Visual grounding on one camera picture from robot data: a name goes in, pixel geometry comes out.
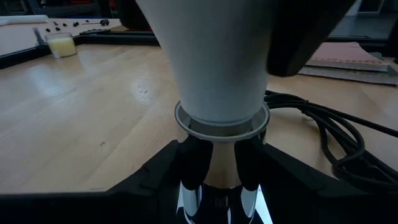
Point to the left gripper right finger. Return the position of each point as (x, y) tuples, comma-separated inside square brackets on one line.
[(311, 202)]

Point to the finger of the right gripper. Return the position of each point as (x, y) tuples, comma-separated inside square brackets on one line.
[(132, 15), (298, 34)]

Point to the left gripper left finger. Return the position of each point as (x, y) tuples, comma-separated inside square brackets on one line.
[(93, 208)]

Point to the white lightbulb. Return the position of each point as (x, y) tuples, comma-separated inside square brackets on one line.
[(217, 56)]

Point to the chrome lamp socket base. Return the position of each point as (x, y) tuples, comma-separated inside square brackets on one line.
[(222, 165)]

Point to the black round knob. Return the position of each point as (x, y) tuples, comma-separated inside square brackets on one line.
[(104, 22)]

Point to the black hex key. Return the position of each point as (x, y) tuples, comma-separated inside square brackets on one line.
[(91, 22)]

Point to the pink notebook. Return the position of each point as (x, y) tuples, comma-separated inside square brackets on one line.
[(342, 54)]

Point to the green notebook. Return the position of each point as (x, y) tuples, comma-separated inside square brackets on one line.
[(342, 76)]

